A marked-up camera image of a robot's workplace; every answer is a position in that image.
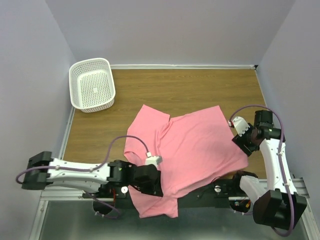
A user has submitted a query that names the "pink t-shirt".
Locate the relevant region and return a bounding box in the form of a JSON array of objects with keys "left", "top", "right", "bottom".
[{"left": 124, "top": 105, "right": 248, "bottom": 218}]

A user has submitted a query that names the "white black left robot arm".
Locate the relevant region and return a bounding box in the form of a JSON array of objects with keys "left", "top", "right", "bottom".
[{"left": 19, "top": 151, "right": 164, "bottom": 198}]

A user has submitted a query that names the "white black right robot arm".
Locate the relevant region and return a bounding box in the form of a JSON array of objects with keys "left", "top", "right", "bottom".
[{"left": 228, "top": 107, "right": 307, "bottom": 237}]

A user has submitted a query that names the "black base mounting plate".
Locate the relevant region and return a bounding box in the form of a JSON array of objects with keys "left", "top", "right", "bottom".
[{"left": 82, "top": 174, "right": 253, "bottom": 215}]

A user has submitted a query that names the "white perforated plastic basket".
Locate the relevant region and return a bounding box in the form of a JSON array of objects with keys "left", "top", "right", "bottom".
[{"left": 68, "top": 58, "right": 116, "bottom": 113}]

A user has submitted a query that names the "white table edge strip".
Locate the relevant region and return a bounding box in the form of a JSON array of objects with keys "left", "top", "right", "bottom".
[{"left": 110, "top": 64, "right": 256, "bottom": 70}]

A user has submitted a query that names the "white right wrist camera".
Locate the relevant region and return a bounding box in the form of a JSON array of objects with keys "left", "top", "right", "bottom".
[{"left": 228, "top": 116, "right": 250, "bottom": 137}]

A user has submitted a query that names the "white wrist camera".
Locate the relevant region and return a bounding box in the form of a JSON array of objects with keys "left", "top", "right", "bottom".
[
  {"left": 228, "top": 116, "right": 250, "bottom": 137},
  {"left": 145, "top": 151, "right": 163, "bottom": 168}
]

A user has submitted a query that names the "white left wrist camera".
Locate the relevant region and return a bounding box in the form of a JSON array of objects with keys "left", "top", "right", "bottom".
[{"left": 145, "top": 151, "right": 163, "bottom": 168}]

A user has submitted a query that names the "aluminium front rail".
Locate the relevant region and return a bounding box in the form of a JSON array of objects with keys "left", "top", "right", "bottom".
[{"left": 40, "top": 178, "right": 310, "bottom": 201}]

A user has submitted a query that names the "aluminium rail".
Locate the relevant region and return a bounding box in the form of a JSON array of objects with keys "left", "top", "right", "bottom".
[
  {"left": 52, "top": 107, "right": 75, "bottom": 160},
  {"left": 40, "top": 178, "right": 310, "bottom": 201}
]

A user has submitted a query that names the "aluminium left side rail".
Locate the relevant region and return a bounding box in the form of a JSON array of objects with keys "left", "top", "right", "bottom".
[{"left": 52, "top": 107, "right": 75, "bottom": 160}]

